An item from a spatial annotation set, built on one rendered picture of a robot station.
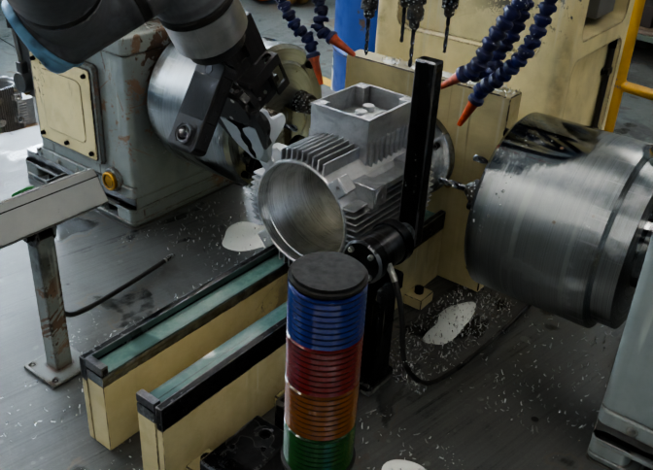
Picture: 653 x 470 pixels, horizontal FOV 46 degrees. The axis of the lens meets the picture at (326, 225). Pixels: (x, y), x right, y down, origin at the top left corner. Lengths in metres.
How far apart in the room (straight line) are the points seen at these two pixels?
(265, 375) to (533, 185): 0.41
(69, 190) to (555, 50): 0.74
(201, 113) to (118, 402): 0.36
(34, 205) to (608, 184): 0.69
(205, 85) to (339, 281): 0.44
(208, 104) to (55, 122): 0.65
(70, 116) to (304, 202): 0.52
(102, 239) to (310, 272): 0.92
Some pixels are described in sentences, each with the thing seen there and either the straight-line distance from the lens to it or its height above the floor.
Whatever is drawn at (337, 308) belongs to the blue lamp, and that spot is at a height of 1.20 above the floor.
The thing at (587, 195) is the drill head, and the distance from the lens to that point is 0.96.
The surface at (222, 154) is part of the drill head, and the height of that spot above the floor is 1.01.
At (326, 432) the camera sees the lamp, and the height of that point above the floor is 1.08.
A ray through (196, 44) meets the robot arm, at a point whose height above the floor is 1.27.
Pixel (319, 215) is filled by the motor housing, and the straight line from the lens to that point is 1.19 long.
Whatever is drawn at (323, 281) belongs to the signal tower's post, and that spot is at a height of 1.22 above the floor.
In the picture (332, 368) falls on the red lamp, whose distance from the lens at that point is 0.59.
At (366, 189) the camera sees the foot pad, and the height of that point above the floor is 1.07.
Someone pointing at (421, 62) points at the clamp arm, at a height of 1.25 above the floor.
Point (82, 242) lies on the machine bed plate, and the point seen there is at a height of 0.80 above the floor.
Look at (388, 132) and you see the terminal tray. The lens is 1.09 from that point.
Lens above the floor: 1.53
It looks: 29 degrees down
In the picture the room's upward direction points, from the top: 3 degrees clockwise
